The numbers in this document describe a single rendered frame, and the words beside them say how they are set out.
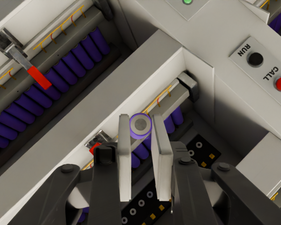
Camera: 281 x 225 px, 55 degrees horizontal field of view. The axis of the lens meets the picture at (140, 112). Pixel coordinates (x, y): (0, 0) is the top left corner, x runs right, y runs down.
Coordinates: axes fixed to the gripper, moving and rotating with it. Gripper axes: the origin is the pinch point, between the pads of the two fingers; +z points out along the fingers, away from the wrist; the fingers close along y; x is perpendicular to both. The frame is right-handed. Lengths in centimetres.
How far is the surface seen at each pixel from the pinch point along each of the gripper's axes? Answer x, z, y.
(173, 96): -1.1, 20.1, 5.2
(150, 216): -22.3, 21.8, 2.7
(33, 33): 6.9, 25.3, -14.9
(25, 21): 8.6, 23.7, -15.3
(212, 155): -12.9, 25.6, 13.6
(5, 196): -11.3, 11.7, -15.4
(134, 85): 1.1, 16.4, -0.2
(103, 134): -4.9, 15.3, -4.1
